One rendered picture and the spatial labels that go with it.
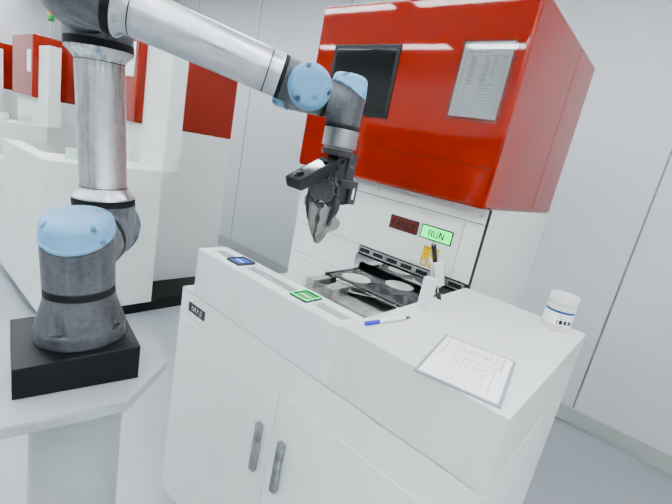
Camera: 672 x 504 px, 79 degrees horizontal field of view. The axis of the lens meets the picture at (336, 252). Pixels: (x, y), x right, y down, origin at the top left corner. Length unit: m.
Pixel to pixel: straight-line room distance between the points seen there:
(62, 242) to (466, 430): 0.73
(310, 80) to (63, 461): 0.82
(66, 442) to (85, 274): 0.32
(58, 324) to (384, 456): 0.64
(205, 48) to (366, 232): 0.99
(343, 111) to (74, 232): 0.54
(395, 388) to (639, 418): 2.26
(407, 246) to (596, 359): 1.69
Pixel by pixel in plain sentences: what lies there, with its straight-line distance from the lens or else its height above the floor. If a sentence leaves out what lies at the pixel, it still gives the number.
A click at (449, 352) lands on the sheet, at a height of 0.97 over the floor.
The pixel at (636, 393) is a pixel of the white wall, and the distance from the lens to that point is 2.90.
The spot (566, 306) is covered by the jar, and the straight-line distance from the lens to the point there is 1.21.
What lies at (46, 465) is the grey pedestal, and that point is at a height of 0.64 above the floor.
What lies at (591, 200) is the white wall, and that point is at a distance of 2.77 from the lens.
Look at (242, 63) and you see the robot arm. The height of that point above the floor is 1.41.
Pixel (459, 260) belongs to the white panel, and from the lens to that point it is 1.37.
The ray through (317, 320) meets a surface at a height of 0.95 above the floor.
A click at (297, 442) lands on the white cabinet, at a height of 0.65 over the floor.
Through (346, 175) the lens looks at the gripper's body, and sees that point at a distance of 0.93.
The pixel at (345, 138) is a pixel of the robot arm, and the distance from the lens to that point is 0.88.
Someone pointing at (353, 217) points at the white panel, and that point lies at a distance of 1.60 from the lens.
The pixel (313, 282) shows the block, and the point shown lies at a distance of 1.27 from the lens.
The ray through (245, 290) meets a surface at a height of 0.92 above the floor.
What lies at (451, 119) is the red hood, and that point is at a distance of 1.37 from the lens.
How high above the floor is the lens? 1.31
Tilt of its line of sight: 14 degrees down
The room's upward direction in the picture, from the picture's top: 11 degrees clockwise
